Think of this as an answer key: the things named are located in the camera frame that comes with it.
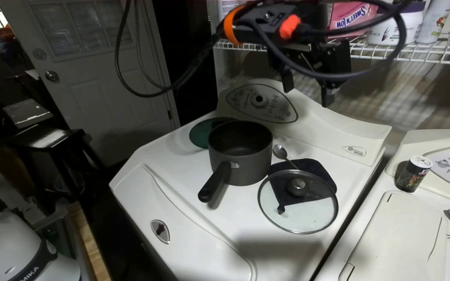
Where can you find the dark grey saucepan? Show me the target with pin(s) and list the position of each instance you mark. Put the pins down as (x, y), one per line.
(240, 167)

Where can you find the metal spoon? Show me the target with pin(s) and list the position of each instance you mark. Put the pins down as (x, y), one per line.
(280, 151)

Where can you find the white jar purple lid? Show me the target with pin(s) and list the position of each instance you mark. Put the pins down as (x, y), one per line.
(412, 28)

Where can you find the white washing machine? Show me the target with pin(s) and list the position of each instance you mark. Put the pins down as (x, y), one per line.
(225, 243)

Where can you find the wooden board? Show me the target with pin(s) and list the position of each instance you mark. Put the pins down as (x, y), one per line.
(89, 243)

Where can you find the white dryer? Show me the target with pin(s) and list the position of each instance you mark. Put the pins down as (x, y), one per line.
(401, 238)

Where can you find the glass pot lid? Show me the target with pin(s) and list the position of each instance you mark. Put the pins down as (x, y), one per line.
(297, 185)

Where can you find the round door knob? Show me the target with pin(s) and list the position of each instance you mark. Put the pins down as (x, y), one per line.
(50, 75)

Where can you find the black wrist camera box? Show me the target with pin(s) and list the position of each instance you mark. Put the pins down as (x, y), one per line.
(265, 21)

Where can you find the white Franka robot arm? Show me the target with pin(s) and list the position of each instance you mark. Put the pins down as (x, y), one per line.
(6, 249)

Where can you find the pink sweetener box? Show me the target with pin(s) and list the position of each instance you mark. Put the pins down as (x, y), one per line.
(355, 15)

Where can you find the dark navy pot holder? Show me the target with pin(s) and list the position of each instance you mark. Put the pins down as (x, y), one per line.
(322, 168)

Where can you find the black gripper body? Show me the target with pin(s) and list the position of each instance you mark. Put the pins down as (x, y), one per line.
(334, 59)

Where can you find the white panel door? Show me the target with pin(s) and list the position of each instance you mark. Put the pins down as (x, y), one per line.
(94, 78)

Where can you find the small spice jar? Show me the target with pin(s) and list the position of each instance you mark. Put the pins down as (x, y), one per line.
(412, 173)

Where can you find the tall cylindrical container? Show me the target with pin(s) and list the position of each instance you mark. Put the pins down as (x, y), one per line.
(434, 20)

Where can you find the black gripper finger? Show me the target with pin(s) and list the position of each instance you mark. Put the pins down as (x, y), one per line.
(287, 79)
(328, 95)

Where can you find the green round plate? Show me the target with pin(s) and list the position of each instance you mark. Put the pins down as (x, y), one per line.
(198, 134)

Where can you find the black flat box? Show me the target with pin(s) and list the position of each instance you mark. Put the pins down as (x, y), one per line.
(25, 112)

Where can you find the black stool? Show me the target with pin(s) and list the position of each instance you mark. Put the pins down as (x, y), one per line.
(53, 149)

